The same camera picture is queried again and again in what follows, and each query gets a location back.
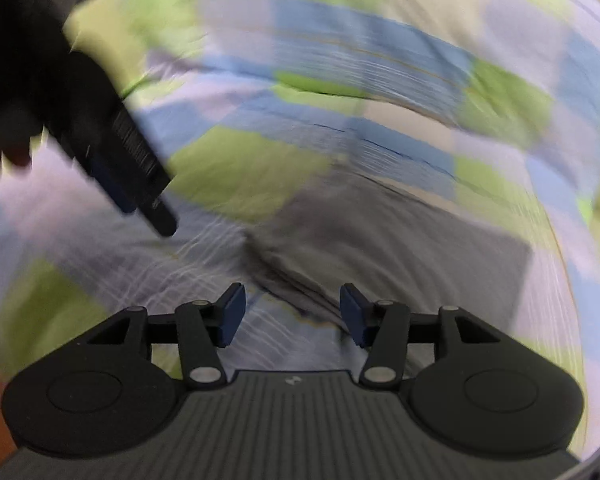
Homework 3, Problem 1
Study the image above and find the checkered blue green quilt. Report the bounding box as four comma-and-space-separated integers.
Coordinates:
0, 0, 600, 455

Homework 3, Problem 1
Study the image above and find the grey knit garment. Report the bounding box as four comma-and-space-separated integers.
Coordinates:
244, 166, 531, 332

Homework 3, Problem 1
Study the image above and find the person's left hand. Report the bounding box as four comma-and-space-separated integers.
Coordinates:
0, 126, 44, 174

